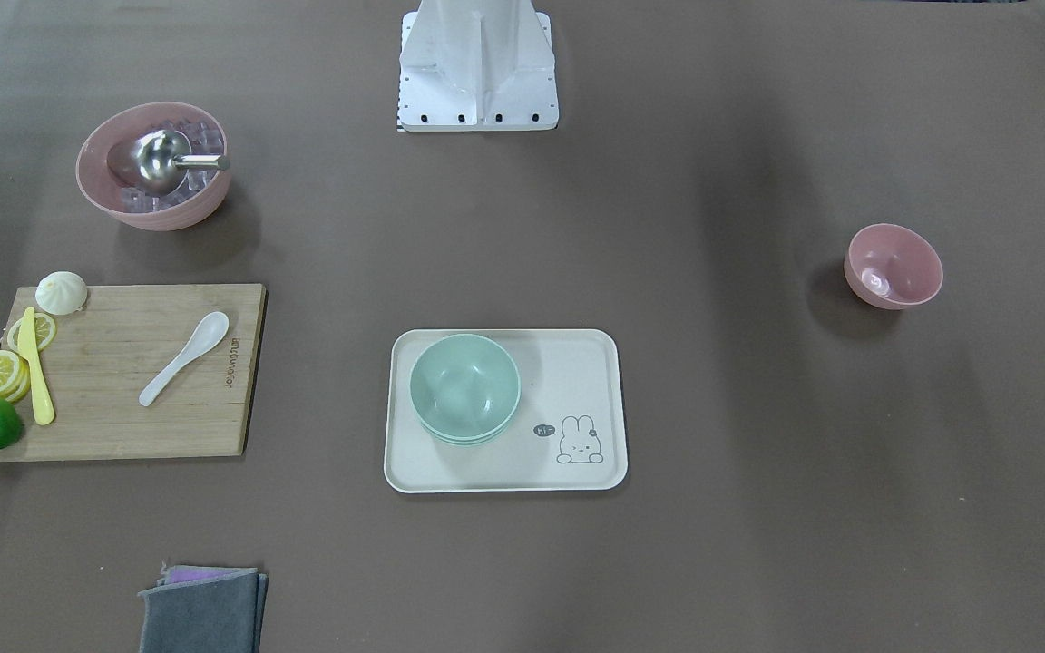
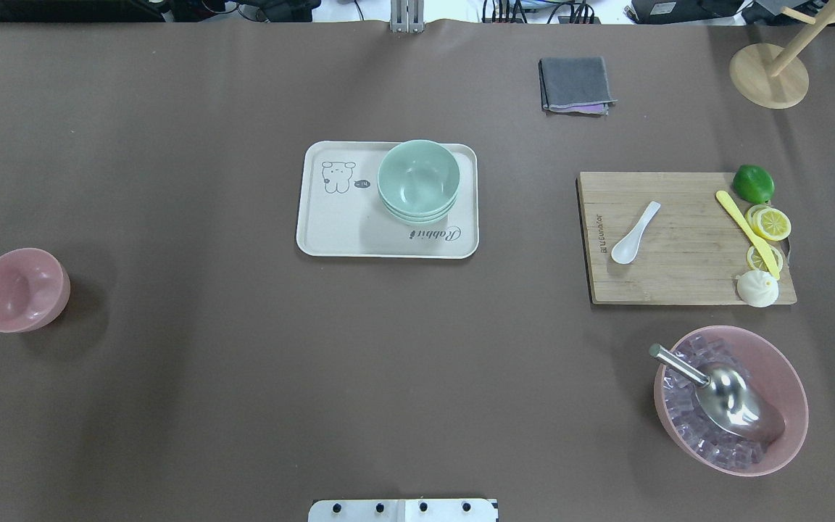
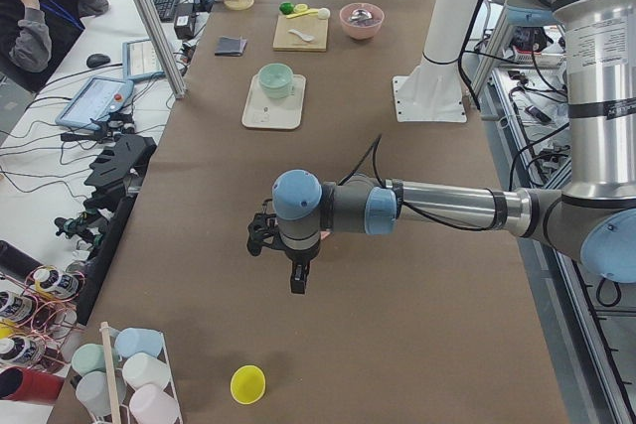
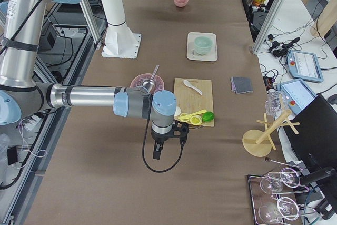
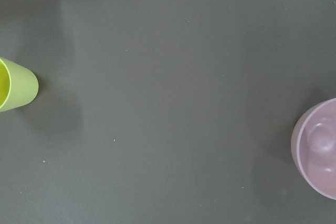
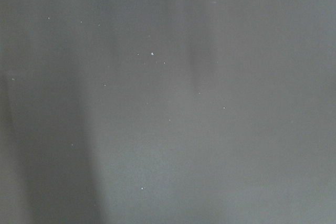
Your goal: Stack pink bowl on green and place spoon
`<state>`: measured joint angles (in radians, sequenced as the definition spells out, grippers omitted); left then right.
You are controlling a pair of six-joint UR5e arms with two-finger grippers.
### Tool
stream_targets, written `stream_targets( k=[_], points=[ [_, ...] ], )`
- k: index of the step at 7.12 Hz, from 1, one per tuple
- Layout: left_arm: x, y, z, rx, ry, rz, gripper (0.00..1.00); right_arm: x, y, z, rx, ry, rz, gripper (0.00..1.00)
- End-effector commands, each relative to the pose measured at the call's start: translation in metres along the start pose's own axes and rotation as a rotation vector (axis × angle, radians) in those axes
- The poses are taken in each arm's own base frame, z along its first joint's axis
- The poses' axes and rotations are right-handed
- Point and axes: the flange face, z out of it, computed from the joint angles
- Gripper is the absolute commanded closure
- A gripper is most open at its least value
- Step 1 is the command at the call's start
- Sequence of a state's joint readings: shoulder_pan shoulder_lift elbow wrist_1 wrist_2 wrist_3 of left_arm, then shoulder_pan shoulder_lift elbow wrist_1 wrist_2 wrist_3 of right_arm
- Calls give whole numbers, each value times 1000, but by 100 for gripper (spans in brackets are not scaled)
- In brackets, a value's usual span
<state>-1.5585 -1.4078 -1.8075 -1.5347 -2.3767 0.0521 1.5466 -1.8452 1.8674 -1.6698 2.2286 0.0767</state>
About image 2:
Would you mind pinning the small pink bowl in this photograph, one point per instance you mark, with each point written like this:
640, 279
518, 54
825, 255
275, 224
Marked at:
34, 290

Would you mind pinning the top green bowl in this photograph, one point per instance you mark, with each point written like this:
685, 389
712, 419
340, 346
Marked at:
418, 178

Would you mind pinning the white ceramic spoon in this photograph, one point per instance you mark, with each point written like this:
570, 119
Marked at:
626, 250

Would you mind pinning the large pink ice bowl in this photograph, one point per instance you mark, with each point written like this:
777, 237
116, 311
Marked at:
764, 367

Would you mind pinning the cream rabbit tray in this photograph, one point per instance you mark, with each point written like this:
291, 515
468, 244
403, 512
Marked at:
341, 213

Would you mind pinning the grey folded cloth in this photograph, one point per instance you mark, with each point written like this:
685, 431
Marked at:
574, 85

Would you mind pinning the wooden cutting board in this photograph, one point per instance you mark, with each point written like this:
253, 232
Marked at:
690, 254

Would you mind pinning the yellow plastic knife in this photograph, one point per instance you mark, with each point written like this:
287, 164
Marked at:
757, 242

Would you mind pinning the lower lemon slice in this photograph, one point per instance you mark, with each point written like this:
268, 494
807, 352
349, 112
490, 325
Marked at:
756, 262

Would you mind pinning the lemon slice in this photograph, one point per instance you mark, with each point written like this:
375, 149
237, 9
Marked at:
768, 222
756, 262

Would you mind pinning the white steamed bun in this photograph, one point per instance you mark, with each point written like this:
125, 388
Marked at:
758, 288

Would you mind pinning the green lime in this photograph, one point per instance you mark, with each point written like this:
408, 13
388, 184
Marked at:
753, 184

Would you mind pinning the metal ice scoop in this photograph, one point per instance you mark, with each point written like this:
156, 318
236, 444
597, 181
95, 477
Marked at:
727, 399

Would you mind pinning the upper lemon slice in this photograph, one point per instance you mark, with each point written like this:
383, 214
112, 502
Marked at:
768, 222

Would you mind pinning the wooden mug tree stand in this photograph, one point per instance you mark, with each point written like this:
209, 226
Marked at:
773, 76

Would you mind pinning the aluminium frame post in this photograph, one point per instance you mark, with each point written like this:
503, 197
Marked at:
407, 16

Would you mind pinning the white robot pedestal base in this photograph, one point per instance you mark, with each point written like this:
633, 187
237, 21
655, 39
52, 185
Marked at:
418, 509

